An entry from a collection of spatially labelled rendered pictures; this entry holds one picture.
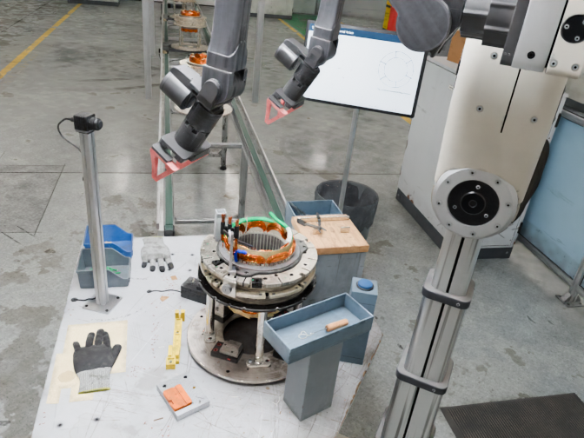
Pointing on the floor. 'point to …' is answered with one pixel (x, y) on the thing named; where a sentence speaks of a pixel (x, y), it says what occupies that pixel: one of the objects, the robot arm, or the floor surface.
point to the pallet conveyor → (166, 225)
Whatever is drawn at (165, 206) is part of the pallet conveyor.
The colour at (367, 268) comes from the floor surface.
